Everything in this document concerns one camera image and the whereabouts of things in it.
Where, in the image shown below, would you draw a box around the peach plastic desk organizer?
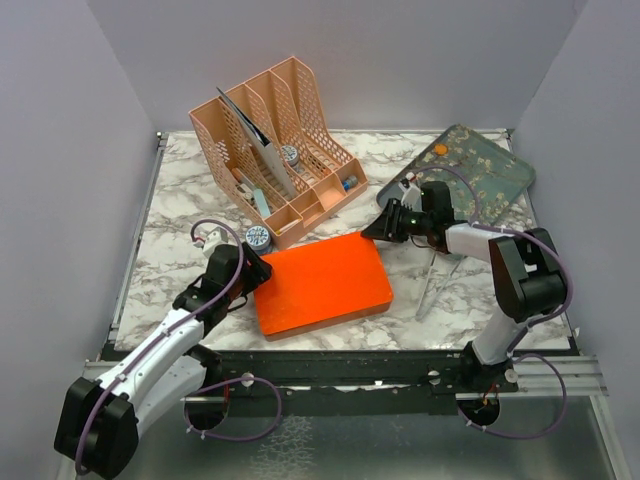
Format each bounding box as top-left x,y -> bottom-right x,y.
189,57 -> 368,249

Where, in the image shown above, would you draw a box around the grey folder booklet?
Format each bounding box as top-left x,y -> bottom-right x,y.
218,88 -> 297,198

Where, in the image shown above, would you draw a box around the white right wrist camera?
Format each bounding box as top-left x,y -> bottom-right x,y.
398,172 -> 421,210

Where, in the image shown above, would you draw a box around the orange tin lid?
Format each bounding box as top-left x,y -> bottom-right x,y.
254,232 -> 394,339

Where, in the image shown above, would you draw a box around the steel serving tongs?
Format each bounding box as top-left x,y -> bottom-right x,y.
415,253 -> 464,320

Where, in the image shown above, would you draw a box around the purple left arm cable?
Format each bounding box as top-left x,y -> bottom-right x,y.
74,218 -> 284,475

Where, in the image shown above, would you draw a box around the floral teal serving tray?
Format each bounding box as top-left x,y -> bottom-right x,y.
376,125 -> 535,224

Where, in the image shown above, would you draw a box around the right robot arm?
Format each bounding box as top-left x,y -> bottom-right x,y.
361,181 -> 572,392

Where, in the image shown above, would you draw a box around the light blue eraser case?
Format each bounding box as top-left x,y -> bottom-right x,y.
252,188 -> 271,219

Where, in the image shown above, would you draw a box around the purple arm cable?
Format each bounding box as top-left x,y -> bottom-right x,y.
414,164 -> 574,441
74,218 -> 284,475

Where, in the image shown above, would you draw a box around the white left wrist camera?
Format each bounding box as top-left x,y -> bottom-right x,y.
194,227 -> 227,258

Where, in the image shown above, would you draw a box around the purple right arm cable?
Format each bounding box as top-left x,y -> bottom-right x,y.
414,164 -> 574,441

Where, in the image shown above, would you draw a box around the blue white lidded jar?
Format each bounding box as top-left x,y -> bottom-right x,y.
281,145 -> 300,171

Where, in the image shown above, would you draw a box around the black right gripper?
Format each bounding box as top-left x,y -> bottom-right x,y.
363,199 -> 431,245

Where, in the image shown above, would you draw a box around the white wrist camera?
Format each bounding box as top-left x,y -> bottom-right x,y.
398,172 -> 421,210
194,227 -> 227,258

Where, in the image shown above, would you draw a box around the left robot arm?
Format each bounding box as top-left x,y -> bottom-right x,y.
54,243 -> 272,479

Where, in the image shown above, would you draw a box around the orange cookie tin box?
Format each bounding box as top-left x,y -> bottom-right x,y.
259,301 -> 391,342

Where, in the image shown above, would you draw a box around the blue splash lidded jar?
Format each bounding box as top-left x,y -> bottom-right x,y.
245,225 -> 272,255

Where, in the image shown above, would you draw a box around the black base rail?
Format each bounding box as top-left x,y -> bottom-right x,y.
97,347 -> 521,419

